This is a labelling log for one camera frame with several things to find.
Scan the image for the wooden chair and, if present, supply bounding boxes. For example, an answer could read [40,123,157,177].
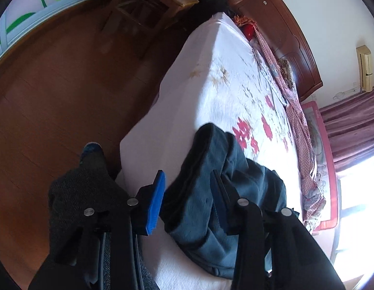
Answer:
[102,0,198,35]

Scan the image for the beige wall air conditioner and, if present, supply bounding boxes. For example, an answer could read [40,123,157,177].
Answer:
[356,45,373,92]

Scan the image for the pink patterned quilt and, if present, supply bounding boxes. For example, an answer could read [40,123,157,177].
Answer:
[233,15,326,232]

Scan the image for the red mesh bed rail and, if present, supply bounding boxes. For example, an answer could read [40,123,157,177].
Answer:
[302,101,339,232]

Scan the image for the window with frame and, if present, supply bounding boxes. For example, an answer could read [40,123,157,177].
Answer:
[331,156,374,282]

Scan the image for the black Anta sports pants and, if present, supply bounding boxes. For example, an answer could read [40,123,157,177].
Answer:
[160,123,286,279]

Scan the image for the white floral bed sheet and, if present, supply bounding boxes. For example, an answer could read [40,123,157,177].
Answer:
[115,12,304,290]

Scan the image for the red pillow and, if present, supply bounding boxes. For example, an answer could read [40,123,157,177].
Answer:
[241,24,255,41]

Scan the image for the maroon curtain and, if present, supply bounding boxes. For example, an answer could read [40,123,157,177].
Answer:
[320,88,374,172]

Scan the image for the black clothes pile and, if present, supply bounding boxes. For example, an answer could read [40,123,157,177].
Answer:
[177,0,231,35]

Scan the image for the dark wooden headboard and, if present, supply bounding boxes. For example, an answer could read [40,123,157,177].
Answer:
[228,0,323,102]

